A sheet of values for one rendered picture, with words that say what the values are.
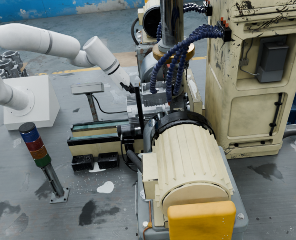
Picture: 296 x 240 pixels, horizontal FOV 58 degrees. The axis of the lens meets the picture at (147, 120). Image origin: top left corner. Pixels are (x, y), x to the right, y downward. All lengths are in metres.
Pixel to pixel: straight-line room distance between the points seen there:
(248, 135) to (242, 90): 0.26
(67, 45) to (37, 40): 0.12
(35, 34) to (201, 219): 0.81
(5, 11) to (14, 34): 6.52
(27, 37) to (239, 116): 0.89
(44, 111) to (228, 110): 1.10
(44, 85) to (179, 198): 1.35
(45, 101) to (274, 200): 1.35
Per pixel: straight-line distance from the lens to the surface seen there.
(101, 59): 1.22
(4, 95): 1.60
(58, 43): 1.09
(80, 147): 1.43
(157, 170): 0.65
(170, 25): 1.10
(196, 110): 1.18
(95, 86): 1.51
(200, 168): 0.60
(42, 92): 1.79
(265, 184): 1.33
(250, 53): 1.16
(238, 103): 1.19
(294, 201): 1.30
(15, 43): 1.04
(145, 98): 1.23
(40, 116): 1.76
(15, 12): 7.46
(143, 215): 0.76
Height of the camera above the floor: 1.80
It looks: 38 degrees down
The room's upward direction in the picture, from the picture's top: 7 degrees counter-clockwise
